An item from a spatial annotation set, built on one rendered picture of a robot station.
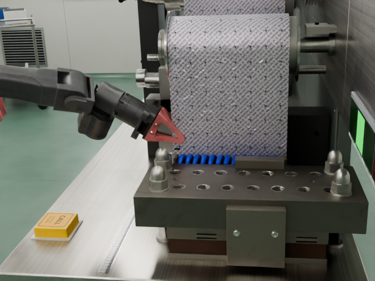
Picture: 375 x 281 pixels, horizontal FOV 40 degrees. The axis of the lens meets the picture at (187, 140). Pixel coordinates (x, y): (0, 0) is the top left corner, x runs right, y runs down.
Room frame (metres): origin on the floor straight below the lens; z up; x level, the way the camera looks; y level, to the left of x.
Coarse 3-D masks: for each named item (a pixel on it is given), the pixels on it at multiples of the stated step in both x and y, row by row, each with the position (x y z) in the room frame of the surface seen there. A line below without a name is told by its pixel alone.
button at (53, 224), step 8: (48, 216) 0.97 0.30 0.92; (56, 216) 0.96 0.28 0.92; (64, 216) 0.96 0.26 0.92; (72, 216) 0.96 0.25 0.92; (40, 224) 0.93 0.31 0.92; (48, 224) 0.93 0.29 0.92; (56, 224) 0.93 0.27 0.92; (64, 224) 0.93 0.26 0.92; (72, 224) 0.94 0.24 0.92; (40, 232) 0.92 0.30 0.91; (48, 232) 0.92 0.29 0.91; (56, 232) 0.91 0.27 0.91; (64, 232) 0.91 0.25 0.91
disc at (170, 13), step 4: (168, 12) 1.06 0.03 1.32; (172, 12) 1.09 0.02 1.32; (168, 16) 1.04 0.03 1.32; (168, 20) 1.04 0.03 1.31; (168, 24) 1.03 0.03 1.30; (168, 28) 1.03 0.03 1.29; (164, 32) 1.01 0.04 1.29; (164, 36) 1.01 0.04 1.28; (164, 40) 1.01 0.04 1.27; (164, 44) 1.00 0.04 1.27; (164, 48) 1.00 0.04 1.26; (164, 52) 1.00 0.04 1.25; (168, 60) 1.01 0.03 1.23; (168, 64) 1.01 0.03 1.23; (168, 68) 1.01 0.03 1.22; (168, 72) 1.01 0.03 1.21; (168, 76) 1.02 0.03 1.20
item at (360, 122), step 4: (360, 116) 0.67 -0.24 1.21; (360, 120) 0.67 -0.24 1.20; (364, 120) 0.64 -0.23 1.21; (360, 124) 0.67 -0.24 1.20; (360, 128) 0.67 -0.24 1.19; (360, 132) 0.66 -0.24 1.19; (356, 136) 0.69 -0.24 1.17; (360, 136) 0.66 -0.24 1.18; (356, 140) 0.69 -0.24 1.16; (360, 140) 0.66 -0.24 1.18; (360, 144) 0.66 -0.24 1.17; (360, 148) 0.66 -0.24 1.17; (360, 152) 0.65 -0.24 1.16
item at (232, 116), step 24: (192, 96) 1.00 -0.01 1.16; (216, 96) 1.00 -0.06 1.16; (240, 96) 0.99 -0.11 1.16; (264, 96) 0.98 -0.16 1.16; (192, 120) 1.01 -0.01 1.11; (216, 120) 1.00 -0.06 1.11; (240, 120) 0.99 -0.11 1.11; (264, 120) 0.98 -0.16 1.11; (192, 144) 1.00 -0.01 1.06; (216, 144) 1.00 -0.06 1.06; (240, 144) 0.99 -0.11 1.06; (264, 144) 0.98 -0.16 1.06
